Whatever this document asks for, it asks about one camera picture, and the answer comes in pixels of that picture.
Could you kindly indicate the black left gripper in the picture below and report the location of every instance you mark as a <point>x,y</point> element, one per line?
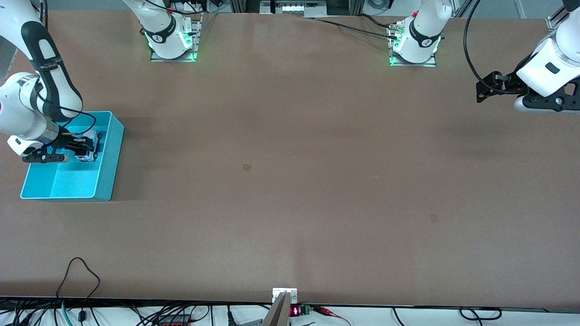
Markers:
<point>510,83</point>

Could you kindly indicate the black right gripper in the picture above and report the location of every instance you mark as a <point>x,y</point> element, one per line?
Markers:
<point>68,141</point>

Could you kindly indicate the white jeep toy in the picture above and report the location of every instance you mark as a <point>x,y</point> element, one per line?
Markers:
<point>86,157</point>

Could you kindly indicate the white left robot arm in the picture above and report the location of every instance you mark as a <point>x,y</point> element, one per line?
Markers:
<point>421,40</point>

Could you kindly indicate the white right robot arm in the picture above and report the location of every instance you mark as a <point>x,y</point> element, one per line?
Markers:
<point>22,108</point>

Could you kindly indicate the teal plastic bin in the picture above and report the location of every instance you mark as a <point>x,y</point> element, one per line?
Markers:
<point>77,181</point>

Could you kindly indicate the black power strip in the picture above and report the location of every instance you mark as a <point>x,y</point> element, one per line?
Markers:
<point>174,322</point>

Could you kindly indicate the silver control device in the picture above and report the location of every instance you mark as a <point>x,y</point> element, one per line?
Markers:
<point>294,9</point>

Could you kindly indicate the grey aluminium bar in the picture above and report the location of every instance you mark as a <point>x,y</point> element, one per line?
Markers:
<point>277,314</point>

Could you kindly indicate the red digit display module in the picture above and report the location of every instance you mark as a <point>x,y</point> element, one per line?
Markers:
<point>297,310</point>

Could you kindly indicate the red clip lead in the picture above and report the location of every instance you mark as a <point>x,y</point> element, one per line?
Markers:
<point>328,311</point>

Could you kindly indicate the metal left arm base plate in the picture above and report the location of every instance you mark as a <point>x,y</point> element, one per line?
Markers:
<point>428,63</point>

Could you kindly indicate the aluminium frame profile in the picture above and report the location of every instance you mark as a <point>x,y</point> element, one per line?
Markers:
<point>462,7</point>
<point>556,20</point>

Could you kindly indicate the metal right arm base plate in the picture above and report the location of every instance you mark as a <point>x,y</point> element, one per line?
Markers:
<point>197,40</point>

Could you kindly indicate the black frame post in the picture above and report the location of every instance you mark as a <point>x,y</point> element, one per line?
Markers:
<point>244,5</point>
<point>356,6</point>

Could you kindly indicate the white bracket plate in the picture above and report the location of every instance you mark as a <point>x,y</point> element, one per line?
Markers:
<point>278,292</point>

